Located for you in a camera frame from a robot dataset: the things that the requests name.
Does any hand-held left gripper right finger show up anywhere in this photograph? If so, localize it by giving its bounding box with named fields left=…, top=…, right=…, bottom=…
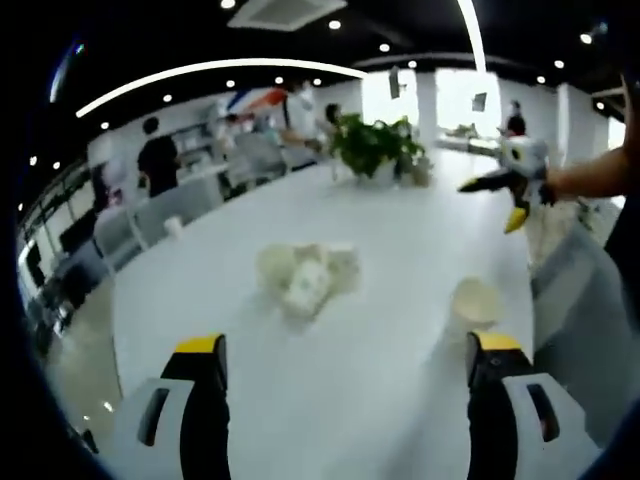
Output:
left=464, top=331, right=603, bottom=480

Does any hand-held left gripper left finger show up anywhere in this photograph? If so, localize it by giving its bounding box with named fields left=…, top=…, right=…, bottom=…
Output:
left=112, top=333, right=232, bottom=480

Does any cluster of white paper cups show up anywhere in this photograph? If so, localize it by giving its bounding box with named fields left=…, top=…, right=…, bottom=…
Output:
left=256, top=242, right=362, bottom=322

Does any small beige container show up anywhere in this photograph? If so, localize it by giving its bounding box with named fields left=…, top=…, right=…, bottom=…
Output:
left=407, top=154, right=434, bottom=187

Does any person's dark shirt torso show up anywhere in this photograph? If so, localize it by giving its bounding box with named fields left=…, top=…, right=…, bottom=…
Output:
left=602, top=69, right=640, bottom=321

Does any green potted plant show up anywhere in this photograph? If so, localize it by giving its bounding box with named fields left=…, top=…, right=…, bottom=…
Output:
left=327, top=113, right=429, bottom=187

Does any long straight ceiling light strip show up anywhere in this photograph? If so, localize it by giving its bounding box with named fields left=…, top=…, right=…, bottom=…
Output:
left=457, top=0, right=489, bottom=74

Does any white table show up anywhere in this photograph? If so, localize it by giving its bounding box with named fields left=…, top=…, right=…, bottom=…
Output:
left=112, top=147, right=539, bottom=480

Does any black computer monitor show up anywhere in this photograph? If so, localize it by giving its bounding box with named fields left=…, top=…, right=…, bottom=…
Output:
left=58, top=214, right=97, bottom=254

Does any round ceiling spotlights group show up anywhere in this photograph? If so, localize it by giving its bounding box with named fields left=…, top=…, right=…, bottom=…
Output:
left=14, top=0, right=609, bottom=211

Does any grey desk partition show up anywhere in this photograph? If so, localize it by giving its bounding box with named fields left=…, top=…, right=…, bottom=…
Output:
left=93, top=174, right=226, bottom=274

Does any ceiling air conditioner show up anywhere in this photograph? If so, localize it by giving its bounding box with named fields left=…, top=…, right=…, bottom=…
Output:
left=227, top=0, right=349, bottom=32

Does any long curved ceiling light strip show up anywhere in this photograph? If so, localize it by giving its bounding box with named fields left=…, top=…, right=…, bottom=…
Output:
left=74, top=58, right=371, bottom=120

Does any red blue striped wall banner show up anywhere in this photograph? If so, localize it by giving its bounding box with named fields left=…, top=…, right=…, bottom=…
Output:
left=223, top=87, right=290, bottom=112

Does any white wall shelving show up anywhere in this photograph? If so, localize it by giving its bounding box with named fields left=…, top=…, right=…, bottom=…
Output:
left=174, top=122, right=221, bottom=166

